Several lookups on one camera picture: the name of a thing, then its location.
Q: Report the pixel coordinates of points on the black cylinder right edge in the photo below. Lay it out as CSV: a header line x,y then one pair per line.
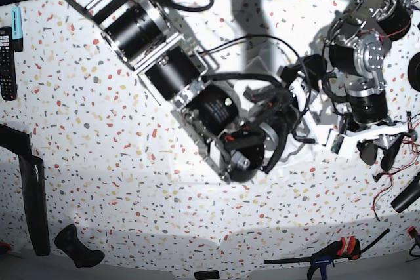
x,y
407,196

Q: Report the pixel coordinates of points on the white T-shirt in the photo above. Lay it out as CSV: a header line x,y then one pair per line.
x,y
268,59

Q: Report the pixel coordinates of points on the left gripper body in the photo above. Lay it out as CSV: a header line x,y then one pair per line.
x,y
382,133

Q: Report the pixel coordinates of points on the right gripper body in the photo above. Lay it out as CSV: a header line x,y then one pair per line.
x,y
287,104

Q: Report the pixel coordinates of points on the black TV remote control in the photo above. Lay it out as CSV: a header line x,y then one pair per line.
x,y
8,74

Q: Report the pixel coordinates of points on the small black box bottom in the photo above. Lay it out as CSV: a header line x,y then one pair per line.
x,y
207,275

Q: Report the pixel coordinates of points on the orange clip right edge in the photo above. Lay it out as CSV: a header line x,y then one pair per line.
x,y
413,233

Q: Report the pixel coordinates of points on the teal highlighter marker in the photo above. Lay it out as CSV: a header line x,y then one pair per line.
x,y
17,31

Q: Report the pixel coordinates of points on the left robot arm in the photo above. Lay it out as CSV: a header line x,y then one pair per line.
x,y
358,43

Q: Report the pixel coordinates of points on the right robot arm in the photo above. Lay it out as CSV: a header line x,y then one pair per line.
x,y
240,122

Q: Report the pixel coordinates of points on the terrazzo pattern table cloth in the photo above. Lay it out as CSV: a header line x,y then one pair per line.
x,y
119,167

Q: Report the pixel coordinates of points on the black orange bar clamp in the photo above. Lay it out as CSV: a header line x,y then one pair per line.
x,y
336,250

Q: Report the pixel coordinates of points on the black round object right edge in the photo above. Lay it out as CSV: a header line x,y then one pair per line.
x,y
414,72

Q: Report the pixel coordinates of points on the black bar clamp left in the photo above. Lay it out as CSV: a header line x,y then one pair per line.
x,y
33,187

